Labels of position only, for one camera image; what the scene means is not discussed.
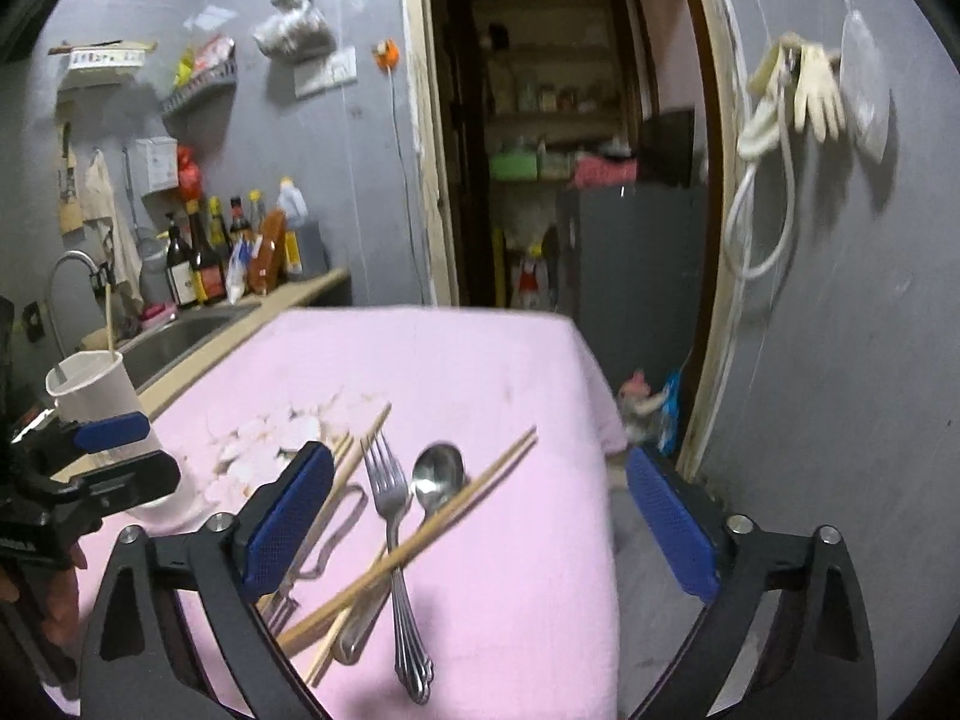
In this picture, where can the white wall switch panel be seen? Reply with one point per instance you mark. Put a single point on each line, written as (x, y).
(326, 73)

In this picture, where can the steel kitchen sink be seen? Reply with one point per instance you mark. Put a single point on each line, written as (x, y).
(180, 334)

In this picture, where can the dark bottle yellow label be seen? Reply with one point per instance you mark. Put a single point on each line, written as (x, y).
(218, 221)

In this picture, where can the cooking oil jug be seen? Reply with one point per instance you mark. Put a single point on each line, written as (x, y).
(306, 247)

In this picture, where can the white blue seasoning bag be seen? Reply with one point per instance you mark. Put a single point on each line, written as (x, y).
(237, 274)

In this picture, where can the red white container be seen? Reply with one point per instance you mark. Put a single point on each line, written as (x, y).
(529, 277)

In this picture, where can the cream door frame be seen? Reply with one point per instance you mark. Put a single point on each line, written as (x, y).
(431, 165)

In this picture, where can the clear flat plastic bag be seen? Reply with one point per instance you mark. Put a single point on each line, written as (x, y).
(862, 75)

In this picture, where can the green box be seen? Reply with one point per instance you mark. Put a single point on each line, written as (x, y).
(514, 163)

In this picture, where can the red plastic bag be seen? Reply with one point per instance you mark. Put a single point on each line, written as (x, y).
(189, 172)

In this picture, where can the orange wall hook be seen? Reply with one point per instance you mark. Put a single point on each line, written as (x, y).
(386, 54)

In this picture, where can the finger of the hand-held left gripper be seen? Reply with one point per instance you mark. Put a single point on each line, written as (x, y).
(135, 476)
(112, 431)

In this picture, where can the red snack packet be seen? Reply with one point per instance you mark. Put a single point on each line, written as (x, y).
(215, 52)

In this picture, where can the beige kitchen counter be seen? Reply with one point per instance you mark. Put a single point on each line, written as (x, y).
(300, 289)

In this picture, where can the small steel fork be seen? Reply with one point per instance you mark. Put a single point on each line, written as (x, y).
(281, 611)

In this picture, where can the person's left hand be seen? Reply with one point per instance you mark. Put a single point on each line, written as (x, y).
(60, 604)

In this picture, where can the hanging clear plastic bag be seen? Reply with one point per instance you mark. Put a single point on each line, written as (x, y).
(292, 30)

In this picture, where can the black panel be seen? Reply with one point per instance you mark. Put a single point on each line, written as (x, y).
(667, 150)

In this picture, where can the black double wall socket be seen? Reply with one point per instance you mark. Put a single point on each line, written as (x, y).
(101, 279)

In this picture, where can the clear bottle yellow cap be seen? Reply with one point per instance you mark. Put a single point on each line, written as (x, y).
(257, 211)

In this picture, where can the blue white plastic bag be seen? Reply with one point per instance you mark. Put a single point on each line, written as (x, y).
(671, 405)

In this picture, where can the large steel fork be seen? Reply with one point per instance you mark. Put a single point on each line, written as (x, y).
(390, 495)

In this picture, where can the wooden chopstick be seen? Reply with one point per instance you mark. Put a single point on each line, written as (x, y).
(480, 476)
(375, 426)
(110, 319)
(330, 645)
(343, 456)

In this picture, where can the grey wall spice rack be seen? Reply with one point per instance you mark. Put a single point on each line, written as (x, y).
(199, 86)

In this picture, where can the orange spice powder bag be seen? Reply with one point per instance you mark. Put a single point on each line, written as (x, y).
(266, 259)

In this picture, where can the yellow green snack packet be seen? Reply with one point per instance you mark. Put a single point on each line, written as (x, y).
(184, 64)

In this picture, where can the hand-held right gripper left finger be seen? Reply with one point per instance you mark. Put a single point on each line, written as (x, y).
(289, 517)

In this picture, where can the wooden storage shelf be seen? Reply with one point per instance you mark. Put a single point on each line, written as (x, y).
(555, 116)

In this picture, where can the cream rubber glove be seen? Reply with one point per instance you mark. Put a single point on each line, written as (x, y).
(821, 94)
(769, 67)

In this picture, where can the stained hanging cloth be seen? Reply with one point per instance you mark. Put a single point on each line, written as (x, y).
(101, 202)

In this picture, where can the pink floral tablecloth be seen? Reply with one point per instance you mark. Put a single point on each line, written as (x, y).
(487, 390)

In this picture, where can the dark soy sauce bottle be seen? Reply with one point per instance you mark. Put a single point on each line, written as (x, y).
(208, 274)

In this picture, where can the white plastic wall basket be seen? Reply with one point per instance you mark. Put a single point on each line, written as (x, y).
(97, 64)

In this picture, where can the pink soap dish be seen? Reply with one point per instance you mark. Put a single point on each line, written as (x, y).
(159, 313)

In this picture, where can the red cloth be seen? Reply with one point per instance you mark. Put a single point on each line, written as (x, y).
(604, 169)

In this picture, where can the wooden cutting board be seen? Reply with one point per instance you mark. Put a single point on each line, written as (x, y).
(69, 202)

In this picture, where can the dark bottle red label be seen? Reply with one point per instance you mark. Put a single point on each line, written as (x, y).
(238, 221)

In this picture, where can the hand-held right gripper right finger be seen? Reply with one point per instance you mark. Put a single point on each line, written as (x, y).
(671, 525)

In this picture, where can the white perforated box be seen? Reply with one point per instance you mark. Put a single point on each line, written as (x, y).
(156, 165)

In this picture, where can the steel kitchen faucet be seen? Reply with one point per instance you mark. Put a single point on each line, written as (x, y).
(71, 259)

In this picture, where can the steel spoon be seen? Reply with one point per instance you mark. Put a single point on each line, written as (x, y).
(439, 472)

